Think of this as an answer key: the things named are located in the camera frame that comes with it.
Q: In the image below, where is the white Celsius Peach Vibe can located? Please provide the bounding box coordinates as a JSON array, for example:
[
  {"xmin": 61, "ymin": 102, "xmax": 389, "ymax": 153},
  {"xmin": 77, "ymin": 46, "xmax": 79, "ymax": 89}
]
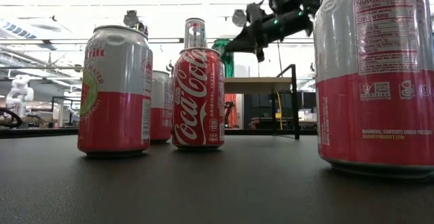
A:
[{"xmin": 183, "ymin": 17, "xmax": 208, "ymax": 50}]

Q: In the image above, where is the black looped cable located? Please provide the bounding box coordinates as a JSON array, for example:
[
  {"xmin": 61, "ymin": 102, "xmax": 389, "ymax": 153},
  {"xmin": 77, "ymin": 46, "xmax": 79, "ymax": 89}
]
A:
[{"xmin": 0, "ymin": 107, "xmax": 24, "ymax": 129}]

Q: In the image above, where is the white box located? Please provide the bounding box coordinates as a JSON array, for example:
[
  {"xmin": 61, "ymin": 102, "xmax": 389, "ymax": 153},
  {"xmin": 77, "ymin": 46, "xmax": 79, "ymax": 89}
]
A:
[{"xmin": 298, "ymin": 109, "xmax": 317, "ymax": 122}]

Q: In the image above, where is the green Sprite can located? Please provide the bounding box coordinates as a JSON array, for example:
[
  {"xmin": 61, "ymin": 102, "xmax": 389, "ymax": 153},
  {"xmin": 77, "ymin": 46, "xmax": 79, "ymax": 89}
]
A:
[{"xmin": 212, "ymin": 39, "xmax": 235, "ymax": 79}]

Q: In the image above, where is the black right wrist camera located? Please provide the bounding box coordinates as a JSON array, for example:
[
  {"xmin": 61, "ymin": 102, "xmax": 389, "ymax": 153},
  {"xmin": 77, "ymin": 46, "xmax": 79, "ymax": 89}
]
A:
[{"xmin": 245, "ymin": 1, "xmax": 264, "ymax": 26}]

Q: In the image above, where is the yellow vertical cable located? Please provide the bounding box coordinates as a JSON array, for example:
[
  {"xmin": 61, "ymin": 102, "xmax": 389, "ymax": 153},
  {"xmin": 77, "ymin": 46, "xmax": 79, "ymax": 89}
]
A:
[{"xmin": 276, "ymin": 91, "xmax": 283, "ymax": 130}]

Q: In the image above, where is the round dark ceiling fixture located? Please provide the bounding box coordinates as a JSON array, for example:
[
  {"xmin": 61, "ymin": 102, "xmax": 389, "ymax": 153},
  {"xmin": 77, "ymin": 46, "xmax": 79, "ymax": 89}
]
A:
[
  {"xmin": 231, "ymin": 8, "xmax": 248, "ymax": 28},
  {"xmin": 123, "ymin": 9, "xmax": 140, "ymax": 27}
]

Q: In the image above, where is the red backdrop panel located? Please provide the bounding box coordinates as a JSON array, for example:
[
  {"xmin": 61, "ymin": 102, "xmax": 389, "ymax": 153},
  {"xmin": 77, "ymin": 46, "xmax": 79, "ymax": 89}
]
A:
[{"xmin": 224, "ymin": 93, "xmax": 240, "ymax": 129}]

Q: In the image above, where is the black table frame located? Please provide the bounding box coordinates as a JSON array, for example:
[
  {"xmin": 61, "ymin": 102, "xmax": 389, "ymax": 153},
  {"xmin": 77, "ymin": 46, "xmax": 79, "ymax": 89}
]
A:
[{"xmin": 0, "ymin": 128, "xmax": 318, "ymax": 139}]

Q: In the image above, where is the white slotted ceiling duct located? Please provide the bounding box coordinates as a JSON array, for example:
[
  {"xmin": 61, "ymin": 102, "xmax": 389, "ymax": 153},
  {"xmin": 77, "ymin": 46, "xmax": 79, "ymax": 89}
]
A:
[{"xmin": 0, "ymin": 17, "xmax": 38, "ymax": 41}]

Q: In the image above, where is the red Coca-Cola can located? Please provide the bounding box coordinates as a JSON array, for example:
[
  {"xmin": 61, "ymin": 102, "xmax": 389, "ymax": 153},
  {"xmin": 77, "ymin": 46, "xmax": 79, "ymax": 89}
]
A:
[{"xmin": 172, "ymin": 46, "xmax": 226, "ymax": 152}]

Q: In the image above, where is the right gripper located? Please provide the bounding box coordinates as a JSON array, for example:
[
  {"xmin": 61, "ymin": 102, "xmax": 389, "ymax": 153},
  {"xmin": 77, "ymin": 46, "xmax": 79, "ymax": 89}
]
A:
[{"xmin": 223, "ymin": 9, "xmax": 315, "ymax": 63}]

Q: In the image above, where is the black metal desk frame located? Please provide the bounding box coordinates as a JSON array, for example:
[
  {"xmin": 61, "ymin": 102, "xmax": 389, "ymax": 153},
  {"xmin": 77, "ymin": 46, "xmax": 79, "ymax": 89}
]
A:
[{"xmin": 50, "ymin": 96, "xmax": 81, "ymax": 128}]

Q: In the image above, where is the thin black hanging wire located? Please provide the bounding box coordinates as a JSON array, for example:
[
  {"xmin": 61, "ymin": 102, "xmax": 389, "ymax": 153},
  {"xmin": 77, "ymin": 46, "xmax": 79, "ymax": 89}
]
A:
[{"xmin": 276, "ymin": 40, "xmax": 283, "ymax": 79}]

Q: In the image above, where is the white robot figure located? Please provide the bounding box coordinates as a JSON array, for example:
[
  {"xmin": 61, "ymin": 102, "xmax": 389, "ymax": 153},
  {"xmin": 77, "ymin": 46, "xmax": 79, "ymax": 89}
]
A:
[{"xmin": 5, "ymin": 73, "xmax": 35, "ymax": 118}]

